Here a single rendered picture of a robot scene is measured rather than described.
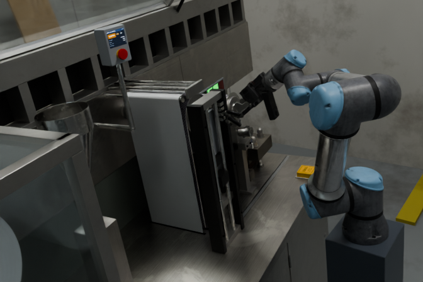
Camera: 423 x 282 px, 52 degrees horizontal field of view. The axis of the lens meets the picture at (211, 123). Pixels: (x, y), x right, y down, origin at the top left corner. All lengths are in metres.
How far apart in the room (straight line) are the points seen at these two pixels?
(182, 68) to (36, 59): 0.79
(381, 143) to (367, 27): 0.97
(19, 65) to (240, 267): 0.92
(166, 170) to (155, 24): 0.64
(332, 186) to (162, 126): 0.59
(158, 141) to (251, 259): 0.51
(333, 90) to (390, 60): 2.50
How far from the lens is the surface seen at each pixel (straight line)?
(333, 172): 1.31
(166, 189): 1.64
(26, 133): 0.87
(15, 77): 1.40
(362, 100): 1.12
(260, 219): 1.68
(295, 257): 1.83
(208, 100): 1.33
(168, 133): 1.50
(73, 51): 1.54
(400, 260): 1.71
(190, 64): 2.08
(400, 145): 3.83
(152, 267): 1.56
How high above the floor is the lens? 1.86
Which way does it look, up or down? 22 degrees down
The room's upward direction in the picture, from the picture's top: 9 degrees counter-clockwise
